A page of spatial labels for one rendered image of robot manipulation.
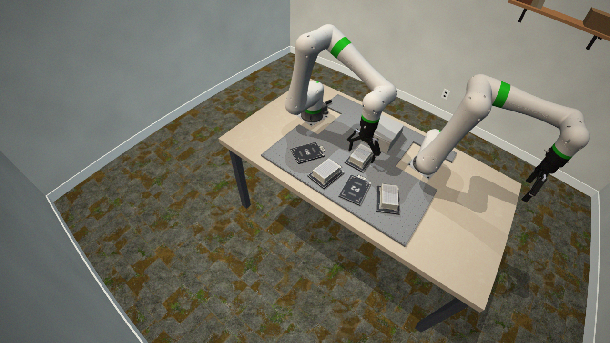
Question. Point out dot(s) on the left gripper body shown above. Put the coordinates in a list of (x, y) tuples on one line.
[(547, 167)]

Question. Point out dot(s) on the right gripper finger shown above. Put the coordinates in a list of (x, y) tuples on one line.
[(353, 139), (374, 147)]

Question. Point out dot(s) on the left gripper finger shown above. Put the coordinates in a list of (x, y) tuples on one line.
[(536, 187), (534, 174)]

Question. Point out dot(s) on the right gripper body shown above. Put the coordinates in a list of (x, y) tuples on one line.
[(366, 134)]

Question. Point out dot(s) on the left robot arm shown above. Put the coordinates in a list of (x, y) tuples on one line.
[(482, 93)]

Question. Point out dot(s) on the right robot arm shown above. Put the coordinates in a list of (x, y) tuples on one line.
[(305, 97)]

